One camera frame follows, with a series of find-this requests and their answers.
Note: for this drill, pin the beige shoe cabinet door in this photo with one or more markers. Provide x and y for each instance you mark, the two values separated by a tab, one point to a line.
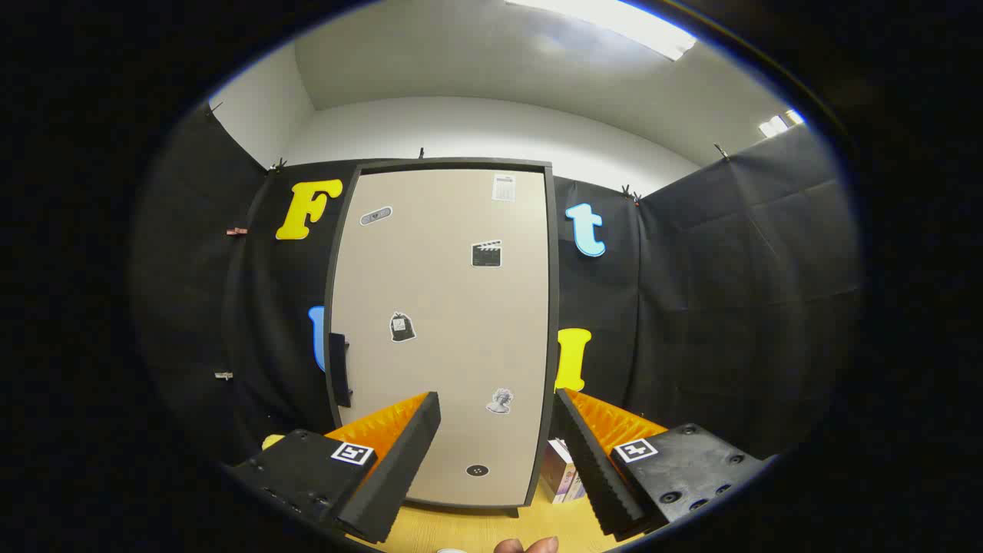
445	307

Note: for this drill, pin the black backdrop cloth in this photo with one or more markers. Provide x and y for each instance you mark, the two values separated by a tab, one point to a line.
691	269

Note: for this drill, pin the white blue book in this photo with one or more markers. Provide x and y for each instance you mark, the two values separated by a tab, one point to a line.
576	488

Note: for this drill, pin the dark grey shoe cabinet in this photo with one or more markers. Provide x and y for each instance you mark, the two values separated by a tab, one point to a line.
554	292

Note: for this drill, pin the long ceiling light panel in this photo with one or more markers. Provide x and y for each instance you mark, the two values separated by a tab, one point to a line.
614	19

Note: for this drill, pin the small ceiling light panel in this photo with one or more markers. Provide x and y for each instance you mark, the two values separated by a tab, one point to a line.
779	123

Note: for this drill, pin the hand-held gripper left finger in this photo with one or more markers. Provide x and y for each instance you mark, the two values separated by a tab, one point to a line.
392	476

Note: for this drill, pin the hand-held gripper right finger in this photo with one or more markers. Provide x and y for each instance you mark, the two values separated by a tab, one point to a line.
595	476

